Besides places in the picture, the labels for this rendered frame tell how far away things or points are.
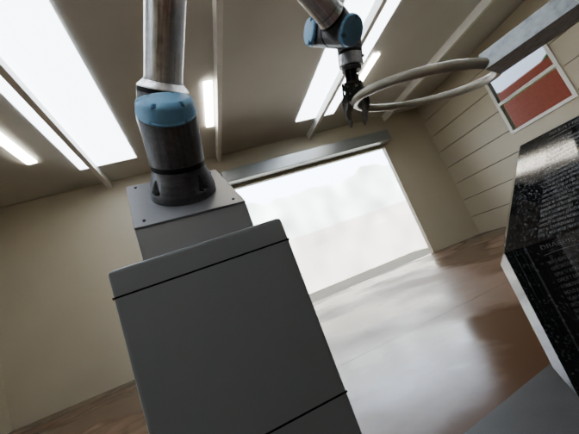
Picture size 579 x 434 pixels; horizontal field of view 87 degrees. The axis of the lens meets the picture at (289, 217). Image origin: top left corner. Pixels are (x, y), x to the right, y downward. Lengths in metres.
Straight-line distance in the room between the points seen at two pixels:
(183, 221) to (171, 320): 0.26
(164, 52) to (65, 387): 6.85
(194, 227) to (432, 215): 8.39
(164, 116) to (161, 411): 0.65
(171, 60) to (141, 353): 0.77
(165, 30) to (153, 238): 0.57
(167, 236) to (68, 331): 6.58
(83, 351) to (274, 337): 6.65
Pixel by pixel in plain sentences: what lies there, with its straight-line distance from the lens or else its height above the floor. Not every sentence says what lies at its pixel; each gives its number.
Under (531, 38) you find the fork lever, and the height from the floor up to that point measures 1.05.
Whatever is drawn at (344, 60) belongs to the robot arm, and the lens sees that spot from 1.27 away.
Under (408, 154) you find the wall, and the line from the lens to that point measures 9.32.
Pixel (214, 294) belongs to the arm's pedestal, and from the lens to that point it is 0.72.
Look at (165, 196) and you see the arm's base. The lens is 0.90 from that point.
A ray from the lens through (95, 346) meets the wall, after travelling 7.21.
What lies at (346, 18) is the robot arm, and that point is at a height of 1.35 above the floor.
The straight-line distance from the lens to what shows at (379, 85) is 1.07.
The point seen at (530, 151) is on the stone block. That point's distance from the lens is 1.02.
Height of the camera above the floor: 0.70
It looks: 11 degrees up
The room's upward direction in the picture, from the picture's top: 21 degrees counter-clockwise
